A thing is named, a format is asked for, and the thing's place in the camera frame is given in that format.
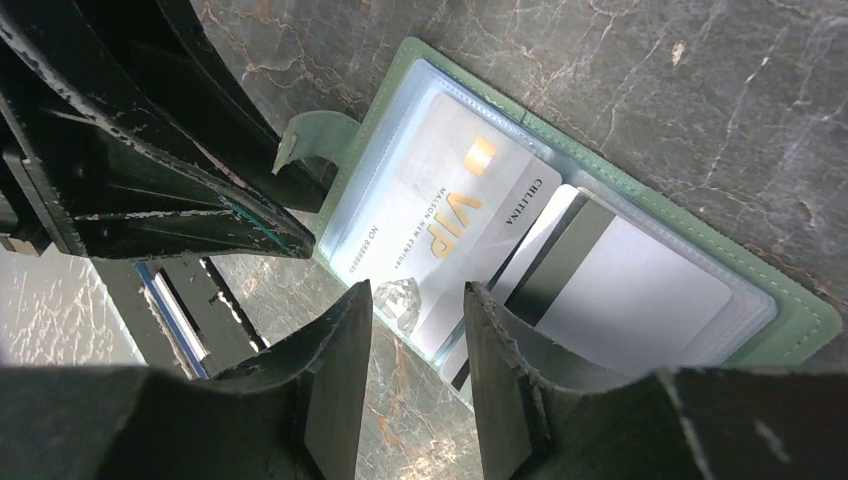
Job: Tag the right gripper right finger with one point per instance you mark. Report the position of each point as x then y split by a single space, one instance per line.
544 412

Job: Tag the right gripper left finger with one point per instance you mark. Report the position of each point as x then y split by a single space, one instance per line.
292 411

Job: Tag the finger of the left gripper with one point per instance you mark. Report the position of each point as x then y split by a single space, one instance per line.
231 127
96 98

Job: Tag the white striped credit card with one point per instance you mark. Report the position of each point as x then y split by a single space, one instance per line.
605 289

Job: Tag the green card holder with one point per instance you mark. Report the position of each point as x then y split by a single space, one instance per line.
772 320

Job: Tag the patterned white credit card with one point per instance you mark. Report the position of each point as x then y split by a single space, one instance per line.
452 201

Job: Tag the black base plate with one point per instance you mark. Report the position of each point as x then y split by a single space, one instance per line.
181 315

